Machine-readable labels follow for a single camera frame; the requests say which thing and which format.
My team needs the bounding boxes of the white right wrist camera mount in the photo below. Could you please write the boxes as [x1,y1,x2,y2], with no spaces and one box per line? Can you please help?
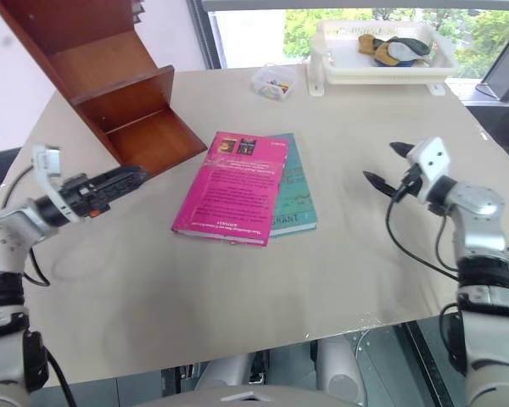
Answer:
[405,136,452,205]

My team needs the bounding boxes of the pink hardcover book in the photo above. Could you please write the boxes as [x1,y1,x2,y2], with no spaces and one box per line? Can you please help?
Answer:
[171,130,290,248]

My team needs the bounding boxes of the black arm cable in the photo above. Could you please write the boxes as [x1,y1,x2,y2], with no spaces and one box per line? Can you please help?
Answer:
[0,164,78,407]
[384,169,468,374]

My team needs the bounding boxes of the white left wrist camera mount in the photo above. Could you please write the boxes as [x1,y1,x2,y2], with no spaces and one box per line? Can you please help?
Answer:
[30,143,64,200]

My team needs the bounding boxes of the dark monitor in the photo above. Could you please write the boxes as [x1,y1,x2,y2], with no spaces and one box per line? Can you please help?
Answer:
[476,24,509,103]

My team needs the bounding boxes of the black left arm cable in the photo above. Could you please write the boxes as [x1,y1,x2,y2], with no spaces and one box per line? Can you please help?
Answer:
[0,164,78,407]

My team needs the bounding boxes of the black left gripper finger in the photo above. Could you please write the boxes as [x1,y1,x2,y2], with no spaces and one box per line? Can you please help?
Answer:
[109,174,150,198]
[104,165,151,185]

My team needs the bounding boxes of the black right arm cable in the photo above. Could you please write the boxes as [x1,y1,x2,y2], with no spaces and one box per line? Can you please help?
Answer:
[384,169,468,374]

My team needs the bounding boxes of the silver rounded robot leg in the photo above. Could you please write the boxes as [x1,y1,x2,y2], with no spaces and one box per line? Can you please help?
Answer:
[316,333,366,404]
[193,353,258,392]

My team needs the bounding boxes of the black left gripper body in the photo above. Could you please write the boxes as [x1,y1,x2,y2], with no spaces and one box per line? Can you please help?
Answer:
[58,171,114,222]

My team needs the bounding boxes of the items in white tray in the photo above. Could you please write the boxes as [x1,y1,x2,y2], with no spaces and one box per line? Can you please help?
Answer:
[357,33,409,68]

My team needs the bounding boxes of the dark green cloth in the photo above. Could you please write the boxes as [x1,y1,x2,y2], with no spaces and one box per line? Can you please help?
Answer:
[376,36,434,57]

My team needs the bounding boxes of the dark side desk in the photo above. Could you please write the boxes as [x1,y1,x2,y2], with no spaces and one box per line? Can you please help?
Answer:
[447,75,509,173]

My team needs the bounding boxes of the brown wooden bookshelf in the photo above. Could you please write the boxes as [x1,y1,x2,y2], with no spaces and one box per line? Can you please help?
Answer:
[0,0,209,177]

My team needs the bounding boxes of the dark window frame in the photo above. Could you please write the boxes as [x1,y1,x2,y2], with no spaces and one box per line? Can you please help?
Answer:
[185,0,224,71]

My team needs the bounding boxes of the grey rounded robot torso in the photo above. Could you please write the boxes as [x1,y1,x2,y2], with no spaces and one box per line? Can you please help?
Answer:
[133,383,368,407]

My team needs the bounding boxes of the small clear plastic box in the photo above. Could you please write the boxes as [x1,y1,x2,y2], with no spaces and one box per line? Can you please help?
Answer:
[249,63,299,103]

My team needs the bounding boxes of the teal hardcover book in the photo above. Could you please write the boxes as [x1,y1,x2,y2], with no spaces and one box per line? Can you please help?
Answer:
[267,132,319,239]

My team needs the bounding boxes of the white plastic basket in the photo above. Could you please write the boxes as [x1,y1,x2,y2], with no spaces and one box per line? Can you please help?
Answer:
[307,19,460,98]

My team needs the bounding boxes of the grey cloth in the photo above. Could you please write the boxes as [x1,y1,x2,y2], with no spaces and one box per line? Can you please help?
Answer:
[385,42,422,63]

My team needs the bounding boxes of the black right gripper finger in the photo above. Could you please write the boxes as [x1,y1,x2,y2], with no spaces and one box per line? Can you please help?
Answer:
[389,141,417,160]
[362,170,394,198]

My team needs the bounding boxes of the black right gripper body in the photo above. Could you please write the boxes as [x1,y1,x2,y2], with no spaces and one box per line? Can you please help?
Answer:
[391,162,425,201]

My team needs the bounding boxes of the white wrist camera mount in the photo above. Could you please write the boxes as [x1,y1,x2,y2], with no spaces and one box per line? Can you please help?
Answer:
[405,136,452,205]
[30,143,64,200]

